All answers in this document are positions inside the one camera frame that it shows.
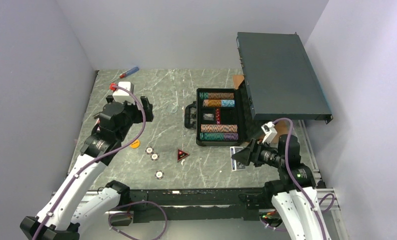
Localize dark grey rack box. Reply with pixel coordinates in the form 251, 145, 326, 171
236, 32, 333, 124

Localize poker chip lower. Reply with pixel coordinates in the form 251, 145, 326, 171
155, 170, 164, 180

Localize red triangular dealer button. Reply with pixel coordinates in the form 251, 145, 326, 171
176, 149, 190, 163

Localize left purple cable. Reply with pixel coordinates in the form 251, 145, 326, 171
31, 85, 147, 240

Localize black poker chip case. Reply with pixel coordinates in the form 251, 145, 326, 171
184, 84, 268, 147

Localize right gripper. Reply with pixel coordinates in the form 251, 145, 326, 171
231, 137, 285, 168

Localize clear glass lens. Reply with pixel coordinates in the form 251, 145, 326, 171
166, 103, 178, 114

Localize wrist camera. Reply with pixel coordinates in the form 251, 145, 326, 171
109, 81, 135, 105
261, 121, 278, 144

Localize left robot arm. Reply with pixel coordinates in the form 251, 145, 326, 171
20, 94, 154, 240

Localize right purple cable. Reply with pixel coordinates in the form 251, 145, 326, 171
272, 118, 335, 240

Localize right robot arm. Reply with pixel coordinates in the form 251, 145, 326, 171
231, 134, 331, 240

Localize poker chip middle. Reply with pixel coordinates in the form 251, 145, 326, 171
150, 153, 160, 161

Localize orange big blind button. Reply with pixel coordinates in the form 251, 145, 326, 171
129, 139, 141, 149

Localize purple cable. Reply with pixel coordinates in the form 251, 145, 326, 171
31, 85, 147, 240
272, 118, 335, 240

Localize top chip row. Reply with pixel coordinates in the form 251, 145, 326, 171
199, 92, 235, 100

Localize chip row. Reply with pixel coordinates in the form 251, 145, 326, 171
202, 99, 235, 108
199, 132, 239, 142
199, 92, 235, 100
200, 124, 239, 133

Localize poker chip upper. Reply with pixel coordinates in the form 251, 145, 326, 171
145, 146, 154, 155

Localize red dice in case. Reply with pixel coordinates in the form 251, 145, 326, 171
215, 108, 221, 125

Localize bottom chip row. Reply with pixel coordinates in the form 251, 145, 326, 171
199, 132, 239, 142

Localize poker chip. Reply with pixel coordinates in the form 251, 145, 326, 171
145, 146, 154, 155
150, 153, 160, 161
155, 170, 164, 180

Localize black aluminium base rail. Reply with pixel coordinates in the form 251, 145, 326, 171
51, 187, 340, 223

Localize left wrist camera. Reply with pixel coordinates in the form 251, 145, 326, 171
109, 81, 135, 105

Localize blue red screwdriver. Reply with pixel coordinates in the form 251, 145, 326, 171
114, 66, 140, 80

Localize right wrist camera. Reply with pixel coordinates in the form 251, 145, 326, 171
261, 121, 278, 144

